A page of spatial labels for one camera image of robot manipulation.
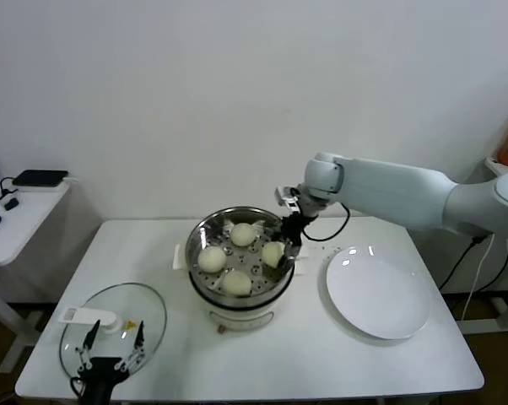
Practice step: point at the white desk with base frame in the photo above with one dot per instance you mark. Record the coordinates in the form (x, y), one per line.
(505, 314)

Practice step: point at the steel perforated steamer basket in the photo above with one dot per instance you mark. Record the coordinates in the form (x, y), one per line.
(207, 228)

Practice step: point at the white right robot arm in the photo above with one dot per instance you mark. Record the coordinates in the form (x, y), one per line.
(389, 185)

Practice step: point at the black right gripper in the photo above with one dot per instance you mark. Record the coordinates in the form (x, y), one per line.
(294, 230)

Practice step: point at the small black adapter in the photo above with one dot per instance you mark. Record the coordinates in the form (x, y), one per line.
(11, 204)

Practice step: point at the white electric cooker pot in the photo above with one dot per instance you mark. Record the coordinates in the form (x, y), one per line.
(237, 314)

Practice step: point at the white side desk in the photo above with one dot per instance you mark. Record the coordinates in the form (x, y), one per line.
(26, 228)

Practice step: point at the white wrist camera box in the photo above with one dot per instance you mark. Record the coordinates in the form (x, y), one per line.
(285, 196)

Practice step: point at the white steamed baozi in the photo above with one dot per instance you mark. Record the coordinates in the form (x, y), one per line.
(271, 254)
(242, 234)
(212, 259)
(237, 282)

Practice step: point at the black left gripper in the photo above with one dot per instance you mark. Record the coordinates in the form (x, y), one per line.
(100, 377)

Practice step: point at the white round plate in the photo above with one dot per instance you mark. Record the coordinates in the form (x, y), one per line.
(376, 291)

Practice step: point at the black flat box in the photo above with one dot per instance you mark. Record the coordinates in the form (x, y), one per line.
(39, 177)

